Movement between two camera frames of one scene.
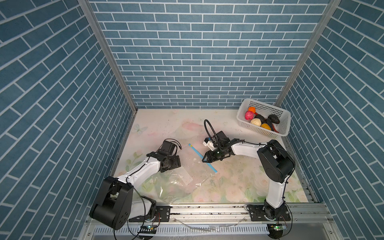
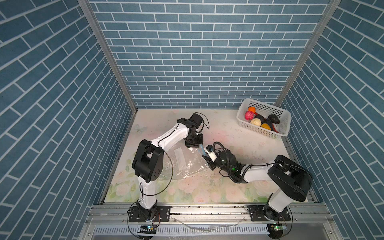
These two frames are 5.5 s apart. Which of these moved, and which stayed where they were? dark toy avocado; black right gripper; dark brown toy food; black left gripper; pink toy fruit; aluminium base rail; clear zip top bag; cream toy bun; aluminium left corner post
Moved: black right gripper; clear zip top bag; black left gripper
Stayed: aluminium base rail; pink toy fruit; dark brown toy food; aluminium left corner post; cream toy bun; dark toy avocado
